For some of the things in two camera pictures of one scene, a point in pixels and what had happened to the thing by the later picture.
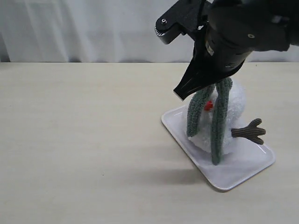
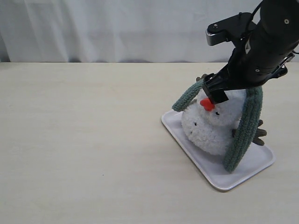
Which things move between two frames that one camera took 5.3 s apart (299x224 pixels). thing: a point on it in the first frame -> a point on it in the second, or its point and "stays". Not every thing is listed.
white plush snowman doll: x=202 y=141 stays
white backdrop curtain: x=97 y=31 stays
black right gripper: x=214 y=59 -> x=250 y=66
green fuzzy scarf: x=223 y=88 -> x=250 y=116
